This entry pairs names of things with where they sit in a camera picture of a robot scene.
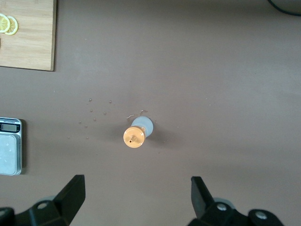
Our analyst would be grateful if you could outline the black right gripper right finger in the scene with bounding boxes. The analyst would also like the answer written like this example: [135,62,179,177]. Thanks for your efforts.
[188,176,283,226]

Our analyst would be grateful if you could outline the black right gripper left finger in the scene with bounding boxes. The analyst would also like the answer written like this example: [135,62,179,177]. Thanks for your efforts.
[0,174,86,226]

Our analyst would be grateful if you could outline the squeeze bottle with orange cap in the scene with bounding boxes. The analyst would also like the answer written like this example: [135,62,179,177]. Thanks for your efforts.
[123,115,155,149]

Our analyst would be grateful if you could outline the silver kitchen scale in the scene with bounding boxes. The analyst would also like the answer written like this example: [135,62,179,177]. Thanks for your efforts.
[0,117,24,176]

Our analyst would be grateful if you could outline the wooden cutting board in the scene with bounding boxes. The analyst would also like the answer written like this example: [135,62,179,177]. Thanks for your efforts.
[0,0,57,72]

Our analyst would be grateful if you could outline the lemon slice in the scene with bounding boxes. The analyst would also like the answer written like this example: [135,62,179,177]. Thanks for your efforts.
[0,13,11,33]
[5,16,19,36]

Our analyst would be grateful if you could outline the black floor cable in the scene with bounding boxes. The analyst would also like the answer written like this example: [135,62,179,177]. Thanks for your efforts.
[267,0,301,16]

